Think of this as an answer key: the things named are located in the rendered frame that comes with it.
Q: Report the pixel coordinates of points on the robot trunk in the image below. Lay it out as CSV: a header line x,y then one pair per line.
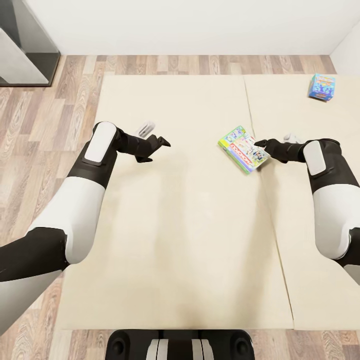
x,y
180,349

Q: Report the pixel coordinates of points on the bed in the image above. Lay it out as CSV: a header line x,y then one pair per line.
x,y
190,241

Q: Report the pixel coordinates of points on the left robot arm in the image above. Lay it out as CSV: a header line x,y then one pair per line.
x,y
64,232

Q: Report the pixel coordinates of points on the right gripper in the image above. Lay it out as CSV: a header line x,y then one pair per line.
x,y
276,149

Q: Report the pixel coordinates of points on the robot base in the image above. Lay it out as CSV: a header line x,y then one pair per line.
x,y
133,344

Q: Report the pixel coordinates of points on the board game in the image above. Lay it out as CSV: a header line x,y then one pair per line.
x,y
322,87
239,144

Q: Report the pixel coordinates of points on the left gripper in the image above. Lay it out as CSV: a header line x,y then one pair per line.
x,y
146,147

